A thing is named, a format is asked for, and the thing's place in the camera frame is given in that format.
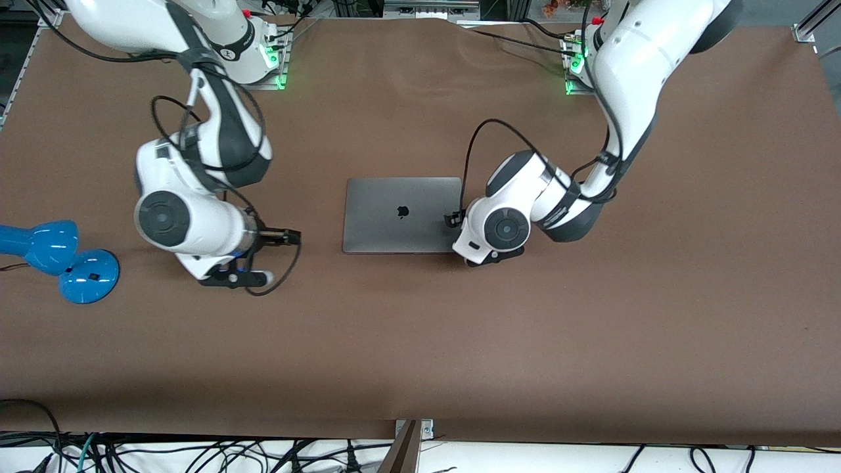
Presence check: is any grey laptop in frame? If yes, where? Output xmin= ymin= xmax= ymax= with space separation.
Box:
xmin=342 ymin=177 xmax=465 ymax=255

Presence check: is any blue desk lamp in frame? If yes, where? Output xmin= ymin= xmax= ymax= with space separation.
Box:
xmin=0 ymin=219 xmax=121 ymax=305

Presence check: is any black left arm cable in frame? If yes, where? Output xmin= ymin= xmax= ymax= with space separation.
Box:
xmin=444 ymin=118 xmax=622 ymax=229

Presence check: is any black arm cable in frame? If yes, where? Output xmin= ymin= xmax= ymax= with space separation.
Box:
xmin=444 ymin=118 xmax=622 ymax=229
xmin=150 ymin=64 xmax=303 ymax=297

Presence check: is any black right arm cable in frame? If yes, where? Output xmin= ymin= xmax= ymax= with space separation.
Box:
xmin=150 ymin=64 xmax=303 ymax=297

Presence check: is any metal table edge bracket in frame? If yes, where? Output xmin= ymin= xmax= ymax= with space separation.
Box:
xmin=394 ymin=418 xmax=435 ymax=441

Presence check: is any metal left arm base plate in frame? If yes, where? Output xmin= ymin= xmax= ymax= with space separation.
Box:
xmin=558 ymin=30 xmax=597 ymax=97

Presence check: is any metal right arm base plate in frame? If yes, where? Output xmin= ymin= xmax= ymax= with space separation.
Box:
xmin=252 ymin=16 xmax=291 ymax=91

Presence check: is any black looped floor cable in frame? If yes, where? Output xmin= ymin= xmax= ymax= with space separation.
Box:
xmin=0 ymin=398 xmax=64 ymax=473

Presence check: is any black base supply cable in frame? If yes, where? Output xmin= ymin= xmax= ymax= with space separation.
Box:
xmin=468 ymin=18 xmax=574 ymax=57

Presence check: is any dark support post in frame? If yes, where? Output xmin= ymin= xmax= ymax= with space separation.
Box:
xmin=377 ymin=420 xmax=422 ymax=473

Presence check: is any teal floor cable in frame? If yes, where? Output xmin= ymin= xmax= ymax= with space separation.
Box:
xmin=76 ymin=432 xmax=101 ymax=473

